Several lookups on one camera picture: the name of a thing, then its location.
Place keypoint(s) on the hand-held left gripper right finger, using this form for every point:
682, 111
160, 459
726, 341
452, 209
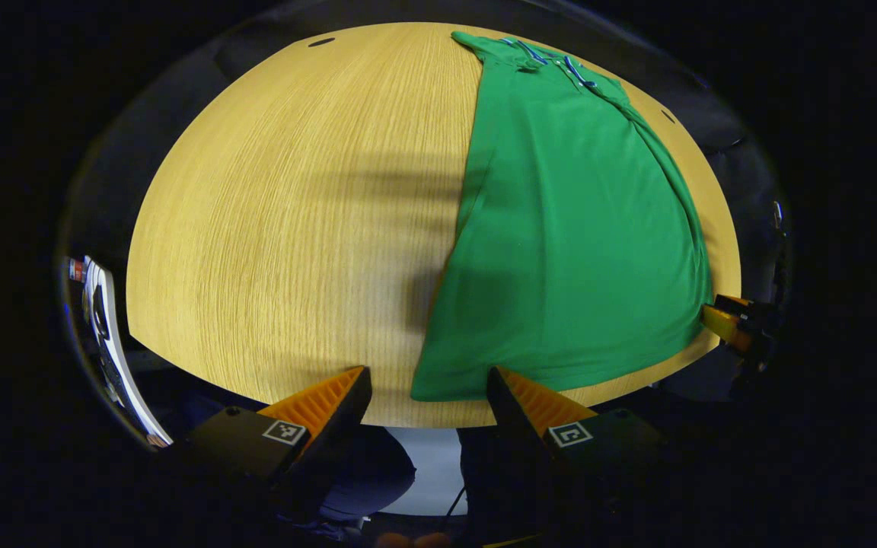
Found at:
511, 415

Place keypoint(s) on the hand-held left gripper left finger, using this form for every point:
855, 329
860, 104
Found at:
332, 438

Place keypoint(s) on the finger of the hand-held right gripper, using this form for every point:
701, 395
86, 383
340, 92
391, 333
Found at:
751, 310
724, 323

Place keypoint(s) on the green T-shirt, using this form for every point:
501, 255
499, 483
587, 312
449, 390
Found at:
575, 228

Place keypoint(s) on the person's dark trousers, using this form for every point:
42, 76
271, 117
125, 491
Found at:
370, 476

